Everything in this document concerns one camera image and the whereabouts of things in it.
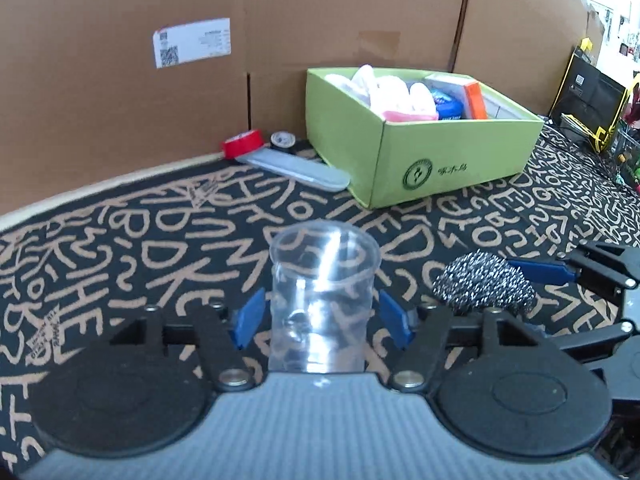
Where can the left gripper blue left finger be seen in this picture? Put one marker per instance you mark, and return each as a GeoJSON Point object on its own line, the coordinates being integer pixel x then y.
{"type": "Point", "coordinates": [246, 321]}

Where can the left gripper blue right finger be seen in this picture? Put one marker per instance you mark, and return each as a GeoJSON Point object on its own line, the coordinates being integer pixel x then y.
{"type": "Point", "coordinates": [399, 318]}

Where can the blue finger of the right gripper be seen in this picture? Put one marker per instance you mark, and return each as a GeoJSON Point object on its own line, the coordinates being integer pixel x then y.
{"type": "Point", "coordinates": [544, 272]}

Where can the steel wool scourer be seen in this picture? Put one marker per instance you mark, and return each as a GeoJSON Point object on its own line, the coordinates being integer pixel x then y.
{"type": "Point", "coordinates": [479, 280]}

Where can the clear plastic cup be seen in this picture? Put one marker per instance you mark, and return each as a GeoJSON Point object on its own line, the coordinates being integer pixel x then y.
{"type": "Point", "coordinates": [321, 297]}

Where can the blue floss container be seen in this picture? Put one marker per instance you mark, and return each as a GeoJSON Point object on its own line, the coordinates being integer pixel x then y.
{"type": "Point", "coordinates": [448, 107]}

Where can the white pink cuffed glove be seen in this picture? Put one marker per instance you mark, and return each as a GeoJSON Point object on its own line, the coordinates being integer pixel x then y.
{"type": "Point", "coordinates": [388, 97]}

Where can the white orange medicine box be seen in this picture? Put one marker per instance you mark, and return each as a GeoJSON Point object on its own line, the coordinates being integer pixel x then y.
{"type": "Point", "coordinates": [463, 88]}

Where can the black patterned letter mat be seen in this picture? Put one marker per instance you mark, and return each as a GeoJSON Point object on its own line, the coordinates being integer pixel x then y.
{"type": "Point", "coordinates": [202, 234]}

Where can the grey flat case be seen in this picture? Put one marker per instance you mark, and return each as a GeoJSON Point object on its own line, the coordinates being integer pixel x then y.
{"type": "Point", "coordinates": [306, 171]}

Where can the black yellow box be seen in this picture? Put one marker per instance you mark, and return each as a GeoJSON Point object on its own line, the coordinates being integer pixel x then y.
{"type": "Point", "coordinates": [590, 105]}

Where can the red tape roll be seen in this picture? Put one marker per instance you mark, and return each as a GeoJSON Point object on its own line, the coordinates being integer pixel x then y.
{"type": "Point", "coordinates": [242, 144]}

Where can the green storage box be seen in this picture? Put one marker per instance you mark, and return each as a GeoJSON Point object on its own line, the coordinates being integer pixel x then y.
{"type": "Point", "coordinates": [393, 162]}

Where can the white shipping label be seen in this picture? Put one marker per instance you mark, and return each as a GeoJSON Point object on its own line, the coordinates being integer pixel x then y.
{"type": "Point", "coordinates": [192, 42]}

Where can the large cardboard box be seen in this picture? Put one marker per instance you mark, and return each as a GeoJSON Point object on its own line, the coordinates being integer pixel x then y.
{"type": "Point", "coordinates": [82, 100]}

